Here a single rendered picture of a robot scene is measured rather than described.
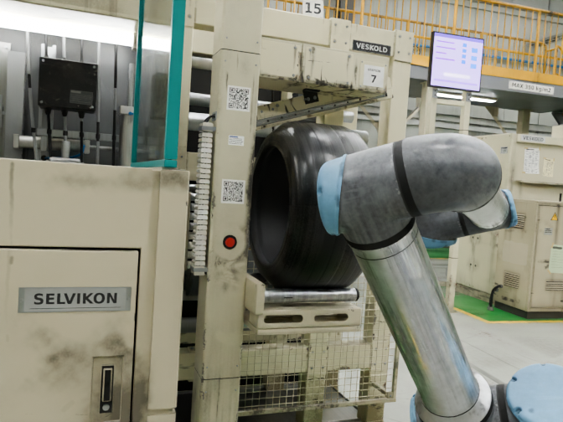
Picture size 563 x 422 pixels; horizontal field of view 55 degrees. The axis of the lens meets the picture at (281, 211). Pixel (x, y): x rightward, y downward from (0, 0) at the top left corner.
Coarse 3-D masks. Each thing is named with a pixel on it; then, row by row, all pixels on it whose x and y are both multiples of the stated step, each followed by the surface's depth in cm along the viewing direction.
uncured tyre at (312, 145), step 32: (288, 128) 177; (320, 128) 175; (256, 160) 199; (288, 160) 169; (320, 160) 163; (256, 192) 203; (288, 192) 215; (256, 224) 203; (288, 224) 166; (320, 224) 160; (256, 256) 193; (288, 256) 167; (320, 256) 164; (352, 256) 168
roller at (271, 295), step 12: (276, 288) 173; (288, 288) 174; (300, 288) 175; (312, 288) 177; (324, 288) 178; (336, 288) 180; (348, 288) 181; (276, 300) 171; (288, 300) 172; (300, 300) 174; (312, 300) 175; (324, 300) 177; (336, 300) 178; (348, 300) 180
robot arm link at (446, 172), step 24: (408, 144) 77; (432, 144) 76; (456, 144) 76; (480, 144) 79; (408, 168) 75; (432, 168) 74; (456, 168) 75; (480, 168) 76; (432, 192) 75; (456, 192) 76; (480, 192) 78; (504, 192) 125; (480, 216) 102; (504, 216) 120
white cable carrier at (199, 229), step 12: (204, 132) 168; (204, 144) 168; (204, 156) 168; (204, 168) 171; (204, 180) 169; (204, 192) 169; (204, 216) 170; (204, 228) 170; (192, 252) 174; (204, 252) 170; (192, 264) 174; (204, 264) 171
